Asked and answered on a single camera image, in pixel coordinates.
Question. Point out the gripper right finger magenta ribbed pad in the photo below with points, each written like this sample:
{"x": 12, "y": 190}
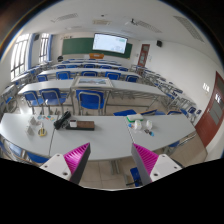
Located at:
{"x": 152, "y": 166}

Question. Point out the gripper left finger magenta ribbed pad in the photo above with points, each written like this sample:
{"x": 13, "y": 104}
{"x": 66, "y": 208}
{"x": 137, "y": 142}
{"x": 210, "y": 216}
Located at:
{"x": 69, "y": 166}

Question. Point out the small items near cups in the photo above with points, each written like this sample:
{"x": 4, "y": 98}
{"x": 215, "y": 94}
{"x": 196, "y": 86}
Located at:
{"x": 147, "y": 131}

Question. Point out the black and wood power strip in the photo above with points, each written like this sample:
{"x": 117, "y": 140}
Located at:
{"x": 82, "y": 125}

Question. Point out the white plug on strip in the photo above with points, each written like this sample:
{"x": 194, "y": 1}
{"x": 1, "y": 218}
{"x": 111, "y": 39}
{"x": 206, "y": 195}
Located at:
{"x": 73, "y": 123}

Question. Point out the white cup right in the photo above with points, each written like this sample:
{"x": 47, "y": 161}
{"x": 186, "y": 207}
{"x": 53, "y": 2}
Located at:
{"x": 149, "y": 124}

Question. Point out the white cup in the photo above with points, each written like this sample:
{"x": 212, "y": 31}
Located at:
{"x": 137, "y": 125}
{"x": 149, "y": 124}

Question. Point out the white cup left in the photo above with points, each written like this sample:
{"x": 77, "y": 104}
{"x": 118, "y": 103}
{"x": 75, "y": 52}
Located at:
{"x": 137, "y": 125}

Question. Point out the yellow tape roll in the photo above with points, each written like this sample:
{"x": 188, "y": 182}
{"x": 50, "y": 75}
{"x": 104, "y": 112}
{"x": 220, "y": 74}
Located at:
{"x": 42, "y": 132}

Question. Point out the green and white box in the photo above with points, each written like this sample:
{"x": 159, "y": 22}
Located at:
{"x": 134, "y": 117}

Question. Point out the colourful cards on table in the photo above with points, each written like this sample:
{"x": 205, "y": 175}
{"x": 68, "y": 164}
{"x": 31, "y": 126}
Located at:
{"x": 48, "y": 117}

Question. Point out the clear plastic stand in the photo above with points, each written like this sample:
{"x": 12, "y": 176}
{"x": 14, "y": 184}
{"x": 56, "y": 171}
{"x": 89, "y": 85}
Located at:
{"x": 33, "y": 121}

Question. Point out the blue chair centre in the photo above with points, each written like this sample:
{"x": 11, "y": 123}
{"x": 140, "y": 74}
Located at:
{"x": 90, "y": 99}

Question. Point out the blue chair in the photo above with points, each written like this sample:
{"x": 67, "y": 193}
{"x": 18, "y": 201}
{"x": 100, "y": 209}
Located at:
{"x": 90, "y": 99}
{"x": 33, "y": 99}
{"x": 53, "y": 97}

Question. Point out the red-brown side door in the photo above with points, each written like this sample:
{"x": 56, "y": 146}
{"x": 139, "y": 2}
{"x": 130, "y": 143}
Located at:
{"x": 211, "y": 119}

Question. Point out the blue chair far left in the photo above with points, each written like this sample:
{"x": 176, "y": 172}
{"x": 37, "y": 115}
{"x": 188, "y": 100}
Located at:
{"x": 33, "y": 99}

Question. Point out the framed board on desk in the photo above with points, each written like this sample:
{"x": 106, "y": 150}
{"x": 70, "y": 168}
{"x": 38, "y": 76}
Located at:
{"x": 92, "y": 82}

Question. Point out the wooden lectern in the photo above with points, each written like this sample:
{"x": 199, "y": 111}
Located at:
{"x": 96, "y": 56}

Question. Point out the red-brown rear door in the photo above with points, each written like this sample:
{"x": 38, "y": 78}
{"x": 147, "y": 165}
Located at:
{"x": 143, "y": 54}

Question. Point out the green chalkboard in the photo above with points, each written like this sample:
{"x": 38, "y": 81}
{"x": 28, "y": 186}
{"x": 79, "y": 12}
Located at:
{"x": 85, "y": 46}

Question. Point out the projection screen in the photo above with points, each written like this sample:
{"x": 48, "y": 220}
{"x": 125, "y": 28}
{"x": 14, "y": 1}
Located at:
{"x": 109, "y": 43}

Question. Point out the black charger with cable bundle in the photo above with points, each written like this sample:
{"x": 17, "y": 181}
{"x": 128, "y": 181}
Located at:
{"x": 58, "y": 123}

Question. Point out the wall loudspeaker black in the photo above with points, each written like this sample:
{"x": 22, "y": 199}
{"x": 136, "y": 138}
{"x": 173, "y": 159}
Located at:
{"x": 159, "y": 43}

